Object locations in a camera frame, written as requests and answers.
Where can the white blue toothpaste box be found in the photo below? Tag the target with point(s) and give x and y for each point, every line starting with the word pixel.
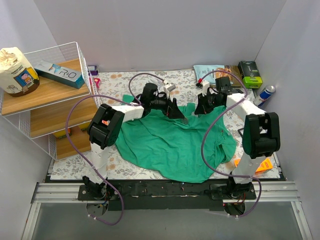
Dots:
pixel 60 74

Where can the grey round brooch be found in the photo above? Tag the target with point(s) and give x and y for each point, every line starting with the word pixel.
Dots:
pixel 185 121

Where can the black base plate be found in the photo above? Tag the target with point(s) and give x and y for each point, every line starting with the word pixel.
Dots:
pixel 162 194

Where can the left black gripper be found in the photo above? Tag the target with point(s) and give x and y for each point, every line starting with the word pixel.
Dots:
pixel 167 105

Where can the blue energy drink can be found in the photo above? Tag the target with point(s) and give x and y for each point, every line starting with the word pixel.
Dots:
pixel 267 92

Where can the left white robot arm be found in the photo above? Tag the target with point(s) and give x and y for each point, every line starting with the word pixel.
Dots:
pixel 106 124

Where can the wooden shelf unit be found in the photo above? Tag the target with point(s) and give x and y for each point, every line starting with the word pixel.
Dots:
pixel 44 112

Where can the black plastic frame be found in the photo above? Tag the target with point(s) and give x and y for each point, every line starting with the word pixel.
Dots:
pixel 241 132

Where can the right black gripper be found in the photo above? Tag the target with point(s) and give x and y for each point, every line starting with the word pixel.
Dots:
pixel 208 100

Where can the orange box right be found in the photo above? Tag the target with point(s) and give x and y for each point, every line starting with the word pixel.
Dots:
pixel 264 166

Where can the green black box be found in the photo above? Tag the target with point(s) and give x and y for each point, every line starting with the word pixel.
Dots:
pixel 250 74

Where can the floral table mat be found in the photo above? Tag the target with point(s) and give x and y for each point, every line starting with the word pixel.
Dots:
pixel 116 84

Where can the yellow box under shelf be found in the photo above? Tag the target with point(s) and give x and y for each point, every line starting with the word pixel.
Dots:
pixel 62 133

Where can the aluminium rail frame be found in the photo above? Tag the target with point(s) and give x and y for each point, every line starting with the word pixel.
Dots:
pixel 57 214

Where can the white wire basket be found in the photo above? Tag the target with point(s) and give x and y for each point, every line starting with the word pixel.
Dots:
pixel 67 55

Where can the purple box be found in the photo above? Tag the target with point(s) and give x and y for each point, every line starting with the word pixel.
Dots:
pixel 93 69

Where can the green garment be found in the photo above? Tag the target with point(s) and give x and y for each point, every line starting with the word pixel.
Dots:
pixel 179 152

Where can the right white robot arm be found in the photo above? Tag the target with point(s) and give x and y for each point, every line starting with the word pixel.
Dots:
pixel 261 133

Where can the pink box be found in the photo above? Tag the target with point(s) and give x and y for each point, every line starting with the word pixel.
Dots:
pixel 97 82

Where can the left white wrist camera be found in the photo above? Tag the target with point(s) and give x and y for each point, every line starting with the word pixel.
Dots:
pixel 168 88

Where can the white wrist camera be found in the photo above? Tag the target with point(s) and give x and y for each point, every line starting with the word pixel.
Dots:
pixel 204 85
pixel 168 88

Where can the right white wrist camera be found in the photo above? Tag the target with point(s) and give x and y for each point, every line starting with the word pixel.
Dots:
pixel 204 85

